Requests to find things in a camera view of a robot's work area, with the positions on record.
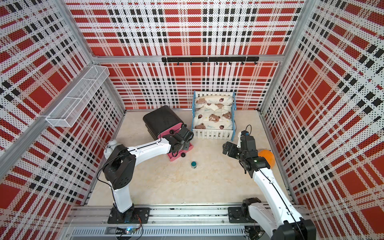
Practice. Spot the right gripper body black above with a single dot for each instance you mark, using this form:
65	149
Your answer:
235	151

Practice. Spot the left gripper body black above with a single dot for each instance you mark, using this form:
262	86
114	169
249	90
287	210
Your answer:
185	145

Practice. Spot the pink bottom drawer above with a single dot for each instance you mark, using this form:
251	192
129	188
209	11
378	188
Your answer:
180	154

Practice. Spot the teal paint can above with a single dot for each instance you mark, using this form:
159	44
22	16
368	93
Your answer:
193	164

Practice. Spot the black pink drawer cabinet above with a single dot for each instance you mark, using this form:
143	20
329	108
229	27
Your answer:
162	122

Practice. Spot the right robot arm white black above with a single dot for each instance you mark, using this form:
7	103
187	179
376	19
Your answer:
281	220

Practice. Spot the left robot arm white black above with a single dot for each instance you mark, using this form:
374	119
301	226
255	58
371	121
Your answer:
121	162

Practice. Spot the orange plush whale toy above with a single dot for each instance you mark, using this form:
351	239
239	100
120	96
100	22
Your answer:
269	156

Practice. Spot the blue white doll bed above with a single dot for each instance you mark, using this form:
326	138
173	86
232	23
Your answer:
215	134

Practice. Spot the bear print blanket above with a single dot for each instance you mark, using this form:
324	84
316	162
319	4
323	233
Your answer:
214	112

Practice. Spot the white alarm clock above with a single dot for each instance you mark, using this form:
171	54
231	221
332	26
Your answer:
112	144

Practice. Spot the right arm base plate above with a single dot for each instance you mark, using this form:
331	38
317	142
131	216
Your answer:
237	216

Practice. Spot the black wall hook rail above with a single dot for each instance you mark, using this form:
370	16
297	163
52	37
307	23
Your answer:
209	59

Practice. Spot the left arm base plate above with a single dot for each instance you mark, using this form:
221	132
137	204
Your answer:
131	216

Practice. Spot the white wire mesh shelf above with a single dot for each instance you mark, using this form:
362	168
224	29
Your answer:
69	109

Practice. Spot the aluminium mounting rail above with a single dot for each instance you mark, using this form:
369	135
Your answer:
160	215

